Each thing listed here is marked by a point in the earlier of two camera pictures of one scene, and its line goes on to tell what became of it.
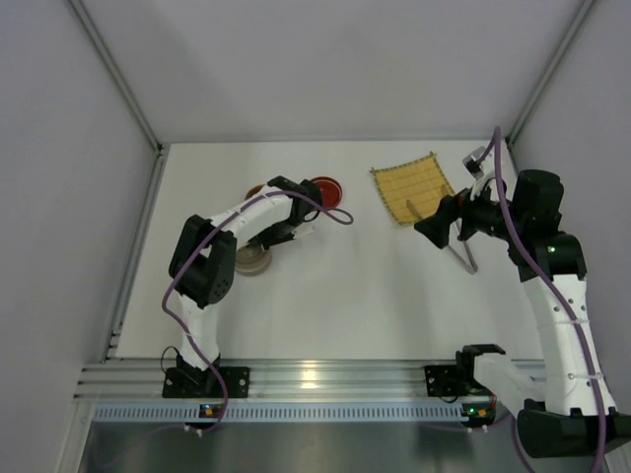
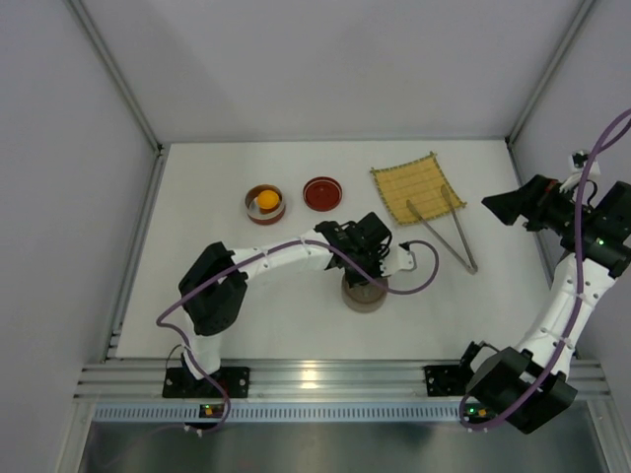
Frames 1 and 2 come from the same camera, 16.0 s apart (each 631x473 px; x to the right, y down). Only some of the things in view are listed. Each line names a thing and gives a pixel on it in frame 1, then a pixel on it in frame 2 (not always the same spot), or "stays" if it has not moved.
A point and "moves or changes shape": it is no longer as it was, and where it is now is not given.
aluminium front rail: x=285 y=380 stays
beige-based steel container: x=251 y=260 moves or changes shape
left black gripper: x=275 y=234 to x=359 y=275
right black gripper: x=456 y=212 to x=528 y=207
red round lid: x=331 y=191 stays
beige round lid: x=252 y=256 moves or changes shape
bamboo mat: x=414 y=189 stays
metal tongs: x=458 y=260 stays
